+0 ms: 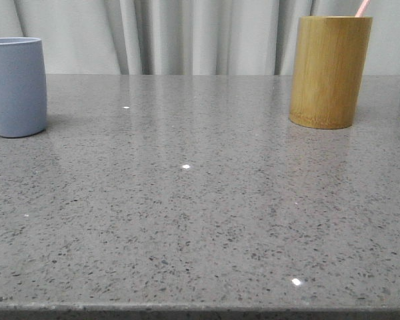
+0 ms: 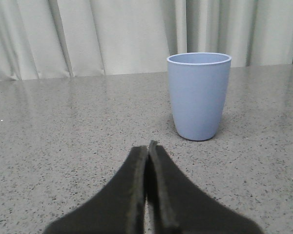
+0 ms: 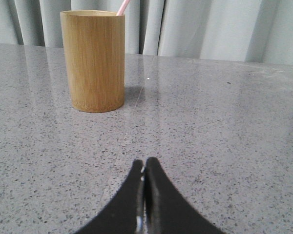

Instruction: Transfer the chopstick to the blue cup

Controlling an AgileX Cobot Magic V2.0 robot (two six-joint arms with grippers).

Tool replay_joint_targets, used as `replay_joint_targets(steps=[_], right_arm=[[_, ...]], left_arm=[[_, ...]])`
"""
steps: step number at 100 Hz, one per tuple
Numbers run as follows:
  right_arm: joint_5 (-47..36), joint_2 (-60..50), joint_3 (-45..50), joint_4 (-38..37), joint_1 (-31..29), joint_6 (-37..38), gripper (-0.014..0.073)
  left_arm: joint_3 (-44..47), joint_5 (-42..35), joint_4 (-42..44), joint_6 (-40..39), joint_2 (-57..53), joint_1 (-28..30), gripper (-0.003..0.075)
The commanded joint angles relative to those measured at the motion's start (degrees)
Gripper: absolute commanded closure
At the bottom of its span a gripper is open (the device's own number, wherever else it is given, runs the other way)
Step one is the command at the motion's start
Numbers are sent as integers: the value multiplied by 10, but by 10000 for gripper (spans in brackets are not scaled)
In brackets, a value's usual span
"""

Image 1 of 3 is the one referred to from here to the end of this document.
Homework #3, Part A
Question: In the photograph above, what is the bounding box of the blue plastic cup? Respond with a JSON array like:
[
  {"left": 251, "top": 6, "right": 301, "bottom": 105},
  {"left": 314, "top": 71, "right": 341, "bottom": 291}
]
[{"left": 0, "top": 37, "right": 47, "bottom": 138}]

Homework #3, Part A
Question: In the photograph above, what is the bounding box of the bamboo cylindrical holder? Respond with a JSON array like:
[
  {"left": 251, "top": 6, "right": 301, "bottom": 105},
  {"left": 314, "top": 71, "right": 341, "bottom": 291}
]
[{"left": 289, "top": 16, "right": 373, "bottom": 129}]

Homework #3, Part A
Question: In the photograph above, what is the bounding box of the grey pleated curtain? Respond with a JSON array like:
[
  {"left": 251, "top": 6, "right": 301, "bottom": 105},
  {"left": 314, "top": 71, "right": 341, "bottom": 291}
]
[{"left": 0, "top": 0, "right": 400, "bottom": 76}]

